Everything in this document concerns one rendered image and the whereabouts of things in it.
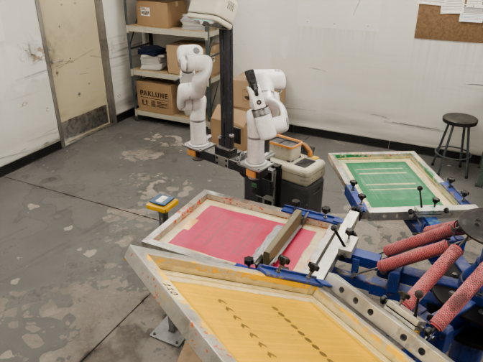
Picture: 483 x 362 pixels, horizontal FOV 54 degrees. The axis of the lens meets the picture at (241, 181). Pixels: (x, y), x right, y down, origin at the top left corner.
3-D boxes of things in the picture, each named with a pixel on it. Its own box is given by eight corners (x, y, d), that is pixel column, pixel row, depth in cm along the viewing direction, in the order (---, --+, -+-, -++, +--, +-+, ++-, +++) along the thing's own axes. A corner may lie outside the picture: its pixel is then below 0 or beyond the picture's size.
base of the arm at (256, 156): (256, 154, 277) (256, 129, 270) (274, 160, 270) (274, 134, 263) (239, 163, 267) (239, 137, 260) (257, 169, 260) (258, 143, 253)
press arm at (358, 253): (338, 260, 210) (338, 251, 208) (341, 253, 215) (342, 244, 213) (377, 271, 203) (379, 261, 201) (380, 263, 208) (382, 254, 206)
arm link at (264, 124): (281, 131, 212) (260, 137, 214) (274, 108, 209) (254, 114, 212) (276, 138, 197) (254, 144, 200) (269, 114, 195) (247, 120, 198)
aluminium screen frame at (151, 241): (141, 248, 225) (141, 240, 224) (204, 195, 272) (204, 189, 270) (299, 297, 194) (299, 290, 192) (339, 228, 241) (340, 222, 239)
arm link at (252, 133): (244, 133, 264) (244, 106, 257) (268, 133, 265) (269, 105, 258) (246, 140, 256) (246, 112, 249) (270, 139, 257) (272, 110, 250)
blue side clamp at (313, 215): (280, 220, 250) (281, 208, 247) (284, 215, 254) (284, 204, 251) (336, 233, 238) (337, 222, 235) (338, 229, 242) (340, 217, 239)
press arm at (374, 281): (208, 246, 242) (208, 237, 240) (214, 240, 247) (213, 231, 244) (474, 325, 193) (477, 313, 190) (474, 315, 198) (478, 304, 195)
